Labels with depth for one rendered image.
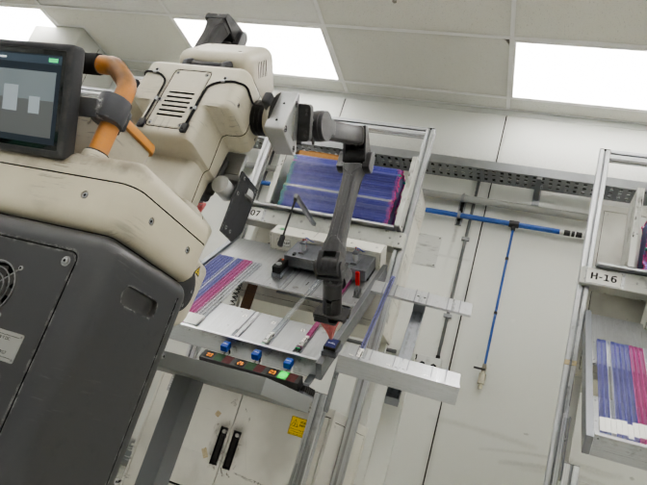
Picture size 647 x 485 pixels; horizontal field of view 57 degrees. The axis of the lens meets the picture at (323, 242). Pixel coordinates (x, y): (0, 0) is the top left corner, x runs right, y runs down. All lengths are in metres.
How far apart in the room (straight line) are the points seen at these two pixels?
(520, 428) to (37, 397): 3.16
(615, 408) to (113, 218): 1.48
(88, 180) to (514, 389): 3.15
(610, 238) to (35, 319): 2.21
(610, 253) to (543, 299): 1.34
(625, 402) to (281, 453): 1.10
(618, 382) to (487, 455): 1.81
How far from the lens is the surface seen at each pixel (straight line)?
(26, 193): 1.03
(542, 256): 4.01
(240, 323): 2.07
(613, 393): 1.99
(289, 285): 2.29
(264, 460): 2.21
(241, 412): 2.26
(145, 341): 1.01
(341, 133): 1.72
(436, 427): 3.76
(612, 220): 2.69
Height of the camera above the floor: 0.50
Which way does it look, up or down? 18 degrees up
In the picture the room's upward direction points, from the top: 17 degrees clockwise
